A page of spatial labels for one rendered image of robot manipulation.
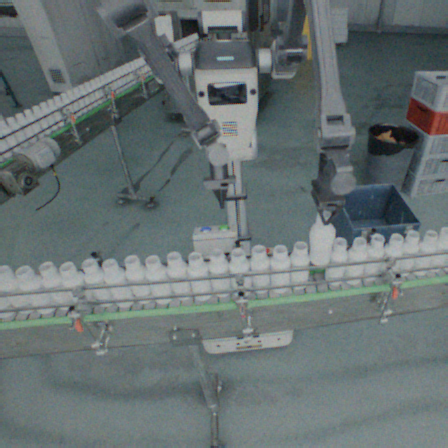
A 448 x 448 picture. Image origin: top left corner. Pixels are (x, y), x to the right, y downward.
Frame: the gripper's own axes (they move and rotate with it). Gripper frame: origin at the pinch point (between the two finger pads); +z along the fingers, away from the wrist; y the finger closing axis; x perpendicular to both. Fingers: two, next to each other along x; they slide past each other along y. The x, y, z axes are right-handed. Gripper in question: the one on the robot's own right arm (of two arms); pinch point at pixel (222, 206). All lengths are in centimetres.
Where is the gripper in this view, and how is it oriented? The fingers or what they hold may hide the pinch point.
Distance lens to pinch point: 107.7
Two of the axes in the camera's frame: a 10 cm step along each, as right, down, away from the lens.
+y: 9.9, -0.8, 1.3
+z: 0.4, 9.5, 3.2
